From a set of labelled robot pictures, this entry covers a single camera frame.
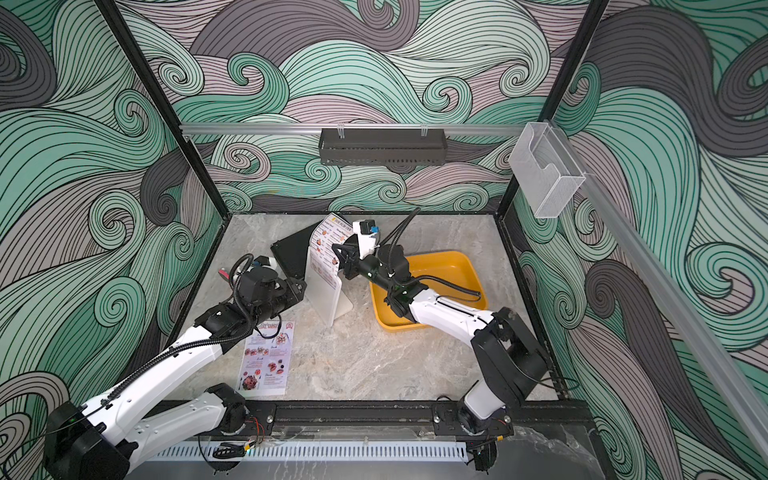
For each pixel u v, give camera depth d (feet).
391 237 2.29
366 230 2.18
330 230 2.59
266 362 2.73
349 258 2.28
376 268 2.20
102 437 1.26
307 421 2.45
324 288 2.63
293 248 3.47
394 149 3.12
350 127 3.10
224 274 3.24
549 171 2.51
